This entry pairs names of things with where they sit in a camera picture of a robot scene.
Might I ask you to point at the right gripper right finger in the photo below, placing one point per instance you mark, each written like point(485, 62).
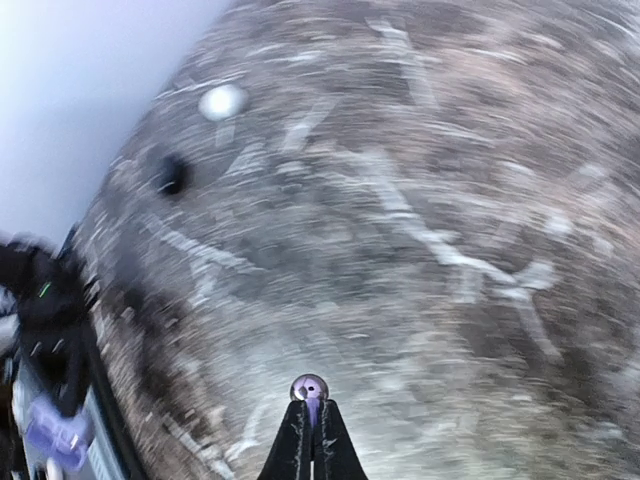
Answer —
point(334, 456)

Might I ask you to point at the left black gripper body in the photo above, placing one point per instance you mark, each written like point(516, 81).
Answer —
point(52, 312)

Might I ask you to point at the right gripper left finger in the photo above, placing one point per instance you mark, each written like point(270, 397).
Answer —
point(290, 455)

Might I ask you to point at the purple earbud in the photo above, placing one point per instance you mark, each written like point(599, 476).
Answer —
point(311, 389)

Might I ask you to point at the black earbud charging case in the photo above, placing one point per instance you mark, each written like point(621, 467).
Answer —
point(172, 175)

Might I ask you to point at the white earbud charging case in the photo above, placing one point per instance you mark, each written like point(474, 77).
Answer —
point(222, 102)

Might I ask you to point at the purple round charging case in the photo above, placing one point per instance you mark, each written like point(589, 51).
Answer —
point(64, 439)

